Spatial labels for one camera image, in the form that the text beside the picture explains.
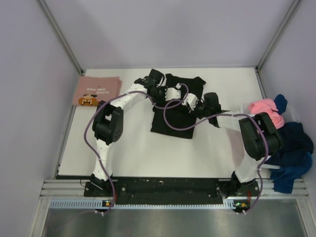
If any black t shirt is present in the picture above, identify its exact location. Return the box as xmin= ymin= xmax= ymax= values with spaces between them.
xmin=151 ymin=74 xmax=206 ymax=139

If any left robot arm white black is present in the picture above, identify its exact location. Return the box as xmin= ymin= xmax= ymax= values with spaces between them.
xmin=91 ymin=69 xmax=166 ymax=196

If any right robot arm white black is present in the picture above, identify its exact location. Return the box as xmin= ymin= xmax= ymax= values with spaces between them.
xmin=188 ymin=92 xmax=282 ymax=198

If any pink crumpled t shirt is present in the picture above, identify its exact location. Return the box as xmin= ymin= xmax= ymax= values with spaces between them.
xmin=248 ymin=99 xmax=285 ymax=129

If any folded pink t shirt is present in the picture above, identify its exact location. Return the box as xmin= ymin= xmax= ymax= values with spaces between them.
xmin=72 ymin=76 xmax=122 ymax=107

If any white plastic laundry basket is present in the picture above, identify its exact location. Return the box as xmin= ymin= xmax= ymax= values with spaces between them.
xmin=240 ymin=102 xmax=297 ymax=169

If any dark blue crumpled t shirt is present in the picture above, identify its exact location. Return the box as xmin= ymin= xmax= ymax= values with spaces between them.
xmin=266 ymin=94 xmax=314 ymax=194

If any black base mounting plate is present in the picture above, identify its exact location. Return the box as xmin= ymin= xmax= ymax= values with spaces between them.
xmin=84 ymin=177 xmax=259 ymax=205

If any bright blue crumpled t shirt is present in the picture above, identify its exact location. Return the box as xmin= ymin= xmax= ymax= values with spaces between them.
xmin=285 ymin=152 xmax=313 ymax=180

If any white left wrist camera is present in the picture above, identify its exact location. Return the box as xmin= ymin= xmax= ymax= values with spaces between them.
xmin=165 ymin=83 xmax=182 ymax=101

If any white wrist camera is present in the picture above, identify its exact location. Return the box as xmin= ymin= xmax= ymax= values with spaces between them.
xmin=165 ymin=83 xmax=182 ymax=101
xmin=182 ymin=93 xmax=198 ymax=111

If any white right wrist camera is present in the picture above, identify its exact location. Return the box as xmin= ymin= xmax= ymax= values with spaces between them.
xmin=182 ymin=93 xmax=198 ymax=111

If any light blue cable duct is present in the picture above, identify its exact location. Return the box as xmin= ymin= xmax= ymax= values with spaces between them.
xmin=49 ymin=198 xmax=249 ymax=209

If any left aluminium corner post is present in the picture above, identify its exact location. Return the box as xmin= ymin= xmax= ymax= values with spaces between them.
xmin=37 ymin=0 xmax=84 ymax=76

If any aluminium corner post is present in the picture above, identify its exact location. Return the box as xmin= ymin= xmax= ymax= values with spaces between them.
xmin=255 ymin=0 xmax=303 ymax=72
xmin=37 ymin=0 xmax=84 ymax=76

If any right aluminium corner post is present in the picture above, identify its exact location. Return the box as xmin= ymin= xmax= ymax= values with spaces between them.
xmin=255 ymin=0 xmax=303 ymax=72

